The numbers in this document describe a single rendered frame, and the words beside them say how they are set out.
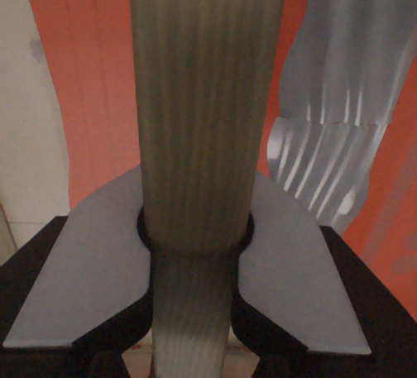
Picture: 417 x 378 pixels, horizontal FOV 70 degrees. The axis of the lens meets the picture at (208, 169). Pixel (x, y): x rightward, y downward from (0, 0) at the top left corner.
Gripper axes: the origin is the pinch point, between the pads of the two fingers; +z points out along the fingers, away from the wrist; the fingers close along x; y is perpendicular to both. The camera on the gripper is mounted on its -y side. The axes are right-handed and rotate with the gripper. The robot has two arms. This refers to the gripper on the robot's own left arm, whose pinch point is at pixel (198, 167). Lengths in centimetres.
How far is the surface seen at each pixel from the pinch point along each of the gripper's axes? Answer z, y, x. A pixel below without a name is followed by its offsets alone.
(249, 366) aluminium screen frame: 4.3, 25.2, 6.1
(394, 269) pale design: 6.2, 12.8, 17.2
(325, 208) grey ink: 5.3, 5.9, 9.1
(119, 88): 6.1, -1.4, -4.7
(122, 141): 6.1, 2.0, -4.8
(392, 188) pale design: 6.2, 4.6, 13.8
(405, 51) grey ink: 5.4, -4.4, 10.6
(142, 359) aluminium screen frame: 4.8, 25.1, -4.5
